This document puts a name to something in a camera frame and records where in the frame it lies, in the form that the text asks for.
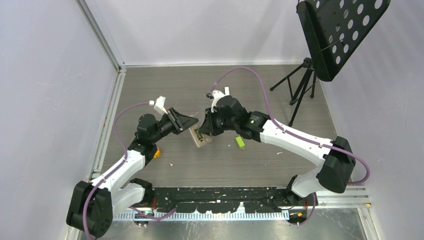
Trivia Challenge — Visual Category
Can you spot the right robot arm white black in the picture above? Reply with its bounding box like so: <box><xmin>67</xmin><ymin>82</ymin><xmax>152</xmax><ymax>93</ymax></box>
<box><xmin>199</xmin><ymin>90</ymin><xmax>356</xmax><ymax>205</ymax></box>

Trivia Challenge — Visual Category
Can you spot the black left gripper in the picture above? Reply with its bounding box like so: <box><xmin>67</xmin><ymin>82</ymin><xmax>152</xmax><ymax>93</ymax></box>
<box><xmin>150</xmin><ymin>107</ymin><xmax>197</xmax><ymax>144</ymax></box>

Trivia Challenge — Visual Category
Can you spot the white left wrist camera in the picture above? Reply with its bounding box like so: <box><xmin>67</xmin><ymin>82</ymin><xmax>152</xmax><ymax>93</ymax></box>
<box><xmin>148</xmin><ymin>96</ymin><xmax>168</xmax><ymax>116</ymax></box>

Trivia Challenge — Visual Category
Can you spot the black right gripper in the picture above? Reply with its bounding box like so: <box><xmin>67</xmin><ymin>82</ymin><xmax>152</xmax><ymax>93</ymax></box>
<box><xmin>200</xmin><ymin>106</ymin><xmax>238</xmax><ymax>137</ymax></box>

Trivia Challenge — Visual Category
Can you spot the black perforated music stand tray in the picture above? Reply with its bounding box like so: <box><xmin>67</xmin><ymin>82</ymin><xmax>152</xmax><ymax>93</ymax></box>
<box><xmin>296</xmin><ymin>0</ymin><xmax>391</xmax><ymax>82</ymax></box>

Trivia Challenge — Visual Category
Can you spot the slim white remote control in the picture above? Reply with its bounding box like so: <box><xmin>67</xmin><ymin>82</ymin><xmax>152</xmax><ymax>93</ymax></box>
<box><xmin>224</xmin><ymin>86</ymin><xmax>230</xmax><ymax>96</ymax></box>

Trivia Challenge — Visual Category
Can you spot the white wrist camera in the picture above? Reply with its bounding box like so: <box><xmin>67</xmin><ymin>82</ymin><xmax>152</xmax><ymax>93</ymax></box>
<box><xmin>206</xmin><ymin>90</ymin><xmax>227</xmax><ymax>113</ymax></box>
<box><xmin>148</xmin><ymin>96</ymin><xmax>168</xmax><ymax>116</ymax></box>

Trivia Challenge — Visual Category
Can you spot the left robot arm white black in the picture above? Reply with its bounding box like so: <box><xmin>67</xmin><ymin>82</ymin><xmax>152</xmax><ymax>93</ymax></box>
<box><xmin>66</xmin><ymin>107</ymin><xmax>199</xmax><ymax>238</ymax></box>

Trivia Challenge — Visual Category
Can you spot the black tripod stand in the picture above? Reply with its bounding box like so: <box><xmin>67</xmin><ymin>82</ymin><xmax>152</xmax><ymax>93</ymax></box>
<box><xmin>269</xmin><ymin>57</ymin><xmax>317</xmax><ymax>127</ymax></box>

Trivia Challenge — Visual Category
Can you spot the green rectangular block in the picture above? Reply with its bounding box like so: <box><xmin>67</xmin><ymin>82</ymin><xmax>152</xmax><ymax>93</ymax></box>
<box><xmin>235</xmin><ymin>136</ymin><xmax>246</xmax><ymax>149</ymax></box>

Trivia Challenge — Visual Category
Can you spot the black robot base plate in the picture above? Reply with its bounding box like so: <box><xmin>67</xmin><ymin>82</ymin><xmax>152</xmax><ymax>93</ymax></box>
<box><xmin>132</xmin><ymin>186</ymin><xmax>318</xmax><ymax>214</ymax></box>

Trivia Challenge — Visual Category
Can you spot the orange yellow round toy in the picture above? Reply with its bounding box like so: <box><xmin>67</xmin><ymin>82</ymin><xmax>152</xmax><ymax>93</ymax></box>
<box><xmin>153</xmin><ymin>148</ymin><xmax>161</xmax><ymax>159</ymax></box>

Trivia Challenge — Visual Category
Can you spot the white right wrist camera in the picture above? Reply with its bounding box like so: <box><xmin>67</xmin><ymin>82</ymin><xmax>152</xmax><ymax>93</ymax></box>
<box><xmin>206</xmin><ymin>90</ymin><xmax>227</xmax><ymax>113</ymax></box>

